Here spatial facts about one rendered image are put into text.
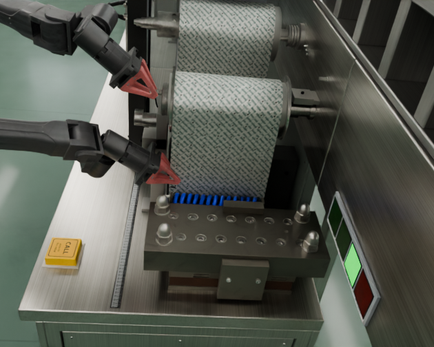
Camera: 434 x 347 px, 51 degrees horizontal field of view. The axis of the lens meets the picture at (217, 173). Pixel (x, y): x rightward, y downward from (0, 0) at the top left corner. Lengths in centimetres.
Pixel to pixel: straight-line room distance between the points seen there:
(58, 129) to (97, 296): 37
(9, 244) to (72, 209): 128
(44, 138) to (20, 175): 201
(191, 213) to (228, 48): 43
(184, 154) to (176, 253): 23
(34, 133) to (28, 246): 157
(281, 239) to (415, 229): 46
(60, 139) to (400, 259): 67
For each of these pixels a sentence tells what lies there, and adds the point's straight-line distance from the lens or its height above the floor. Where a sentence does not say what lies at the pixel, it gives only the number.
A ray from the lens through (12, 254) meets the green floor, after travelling 249.
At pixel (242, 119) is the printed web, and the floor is 125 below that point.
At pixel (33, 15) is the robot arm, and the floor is 142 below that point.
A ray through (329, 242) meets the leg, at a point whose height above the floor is 76.
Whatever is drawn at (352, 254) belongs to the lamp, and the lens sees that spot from 81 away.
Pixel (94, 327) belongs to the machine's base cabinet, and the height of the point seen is 85.
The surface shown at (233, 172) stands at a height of 110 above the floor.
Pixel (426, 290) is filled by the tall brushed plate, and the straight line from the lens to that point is 62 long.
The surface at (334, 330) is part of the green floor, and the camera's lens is 226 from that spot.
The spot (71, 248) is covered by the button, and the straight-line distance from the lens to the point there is 114.
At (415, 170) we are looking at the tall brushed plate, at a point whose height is 141.
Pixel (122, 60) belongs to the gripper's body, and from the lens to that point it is 99.
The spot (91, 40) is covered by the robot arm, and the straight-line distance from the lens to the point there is 98.
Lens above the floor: 173
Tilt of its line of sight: 36 degrees down
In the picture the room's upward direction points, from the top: 7 degrees clockwise
